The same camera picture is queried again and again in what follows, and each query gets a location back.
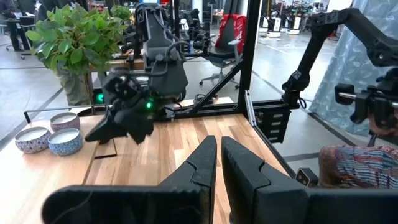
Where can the white purple patterned candle tin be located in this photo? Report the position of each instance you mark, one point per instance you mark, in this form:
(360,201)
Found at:
(32,138)

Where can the green potted plant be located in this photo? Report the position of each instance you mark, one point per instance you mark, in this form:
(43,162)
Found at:
(74,37)

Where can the black vented control box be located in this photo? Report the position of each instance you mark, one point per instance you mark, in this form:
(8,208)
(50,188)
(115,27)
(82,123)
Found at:
(273,124)

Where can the blue patterned candle tin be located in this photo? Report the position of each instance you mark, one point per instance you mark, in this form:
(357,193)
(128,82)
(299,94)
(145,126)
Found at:
(65,141)

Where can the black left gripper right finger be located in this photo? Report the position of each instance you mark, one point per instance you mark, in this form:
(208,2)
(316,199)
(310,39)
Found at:
(241,174)

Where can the small black table camera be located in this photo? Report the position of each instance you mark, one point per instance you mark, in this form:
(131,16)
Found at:
(306,177)

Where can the grey office chair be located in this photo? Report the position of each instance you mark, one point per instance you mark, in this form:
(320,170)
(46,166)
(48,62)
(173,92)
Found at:
(222,53)

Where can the black aluminium table frame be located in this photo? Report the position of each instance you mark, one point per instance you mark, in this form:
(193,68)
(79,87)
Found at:
(248,46)

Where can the black background robot arm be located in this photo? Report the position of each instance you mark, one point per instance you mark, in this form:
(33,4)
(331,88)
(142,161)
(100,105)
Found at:
(199,34)

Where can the black box green light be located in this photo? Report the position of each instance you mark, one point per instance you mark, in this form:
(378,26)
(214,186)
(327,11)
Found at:
(99,98)

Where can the pink patterned candle tin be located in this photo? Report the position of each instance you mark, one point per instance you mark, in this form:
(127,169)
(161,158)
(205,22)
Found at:
(64,119)

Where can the silver aluminium bracket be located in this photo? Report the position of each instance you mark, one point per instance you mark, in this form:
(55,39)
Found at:
(250,109)

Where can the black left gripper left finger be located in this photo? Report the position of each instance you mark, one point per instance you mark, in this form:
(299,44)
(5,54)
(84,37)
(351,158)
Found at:
(203,168)

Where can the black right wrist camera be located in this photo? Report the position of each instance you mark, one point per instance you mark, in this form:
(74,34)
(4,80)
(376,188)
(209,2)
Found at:
(121,88)

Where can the pale blue patterned curtain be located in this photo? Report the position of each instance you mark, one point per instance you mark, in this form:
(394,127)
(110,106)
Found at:
(342,77)

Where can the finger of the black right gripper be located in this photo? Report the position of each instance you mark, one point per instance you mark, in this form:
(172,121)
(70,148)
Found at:
(140,130)
(105,132)

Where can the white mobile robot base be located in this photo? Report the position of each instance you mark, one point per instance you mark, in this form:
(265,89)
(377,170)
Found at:
(273,28)
(293,26)

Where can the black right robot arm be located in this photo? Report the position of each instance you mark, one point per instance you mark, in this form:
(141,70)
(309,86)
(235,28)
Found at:
(161,71)

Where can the red jacket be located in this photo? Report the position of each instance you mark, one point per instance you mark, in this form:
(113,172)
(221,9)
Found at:
(239,28)

